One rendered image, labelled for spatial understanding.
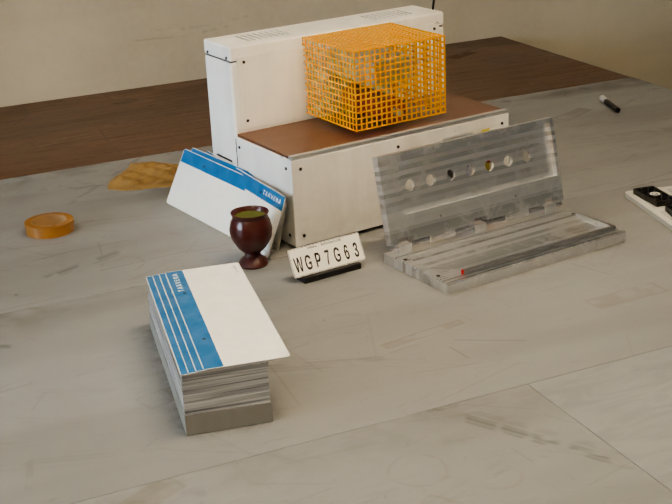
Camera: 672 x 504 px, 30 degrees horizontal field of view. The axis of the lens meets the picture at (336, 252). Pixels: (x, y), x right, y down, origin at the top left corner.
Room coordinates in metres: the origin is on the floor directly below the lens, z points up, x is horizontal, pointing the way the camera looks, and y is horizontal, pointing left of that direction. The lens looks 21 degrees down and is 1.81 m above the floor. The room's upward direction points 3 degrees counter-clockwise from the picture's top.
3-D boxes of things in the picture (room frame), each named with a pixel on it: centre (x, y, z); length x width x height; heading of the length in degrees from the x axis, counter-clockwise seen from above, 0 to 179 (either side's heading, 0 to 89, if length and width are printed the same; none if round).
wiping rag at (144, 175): (2.92, 0.44, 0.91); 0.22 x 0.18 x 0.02; 173
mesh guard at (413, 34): (2.62, -0.10, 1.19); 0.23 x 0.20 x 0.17; 121
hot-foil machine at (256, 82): (2.72, -0.14, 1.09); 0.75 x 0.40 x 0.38; 121
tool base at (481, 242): (2.30, -0.33, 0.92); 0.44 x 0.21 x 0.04; 121
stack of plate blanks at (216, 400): (1.83, 0.22, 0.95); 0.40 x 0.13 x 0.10; 14
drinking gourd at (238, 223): (2.30, 0.16, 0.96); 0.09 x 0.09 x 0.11
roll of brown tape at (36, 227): (2.55, 0.61, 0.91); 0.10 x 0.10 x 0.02
